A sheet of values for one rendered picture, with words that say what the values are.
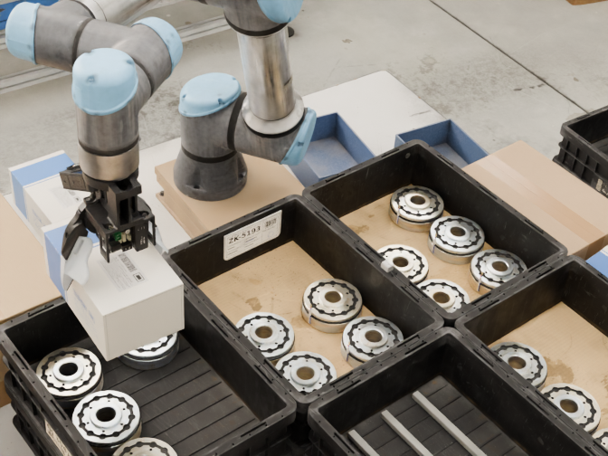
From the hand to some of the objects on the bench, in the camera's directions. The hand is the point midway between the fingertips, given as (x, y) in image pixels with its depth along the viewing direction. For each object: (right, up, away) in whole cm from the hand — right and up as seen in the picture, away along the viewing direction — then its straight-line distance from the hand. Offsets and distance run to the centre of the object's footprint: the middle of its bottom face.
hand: (111, 268), depth 150 cm
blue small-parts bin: (+58, +17, +88) cm, 107 cm away
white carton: (-23, +8, +69) cm, 73 cm away
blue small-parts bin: (+32, +19, +87) cm, 95 cm away
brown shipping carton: (+72, 0, +69) cm, 100 cm away
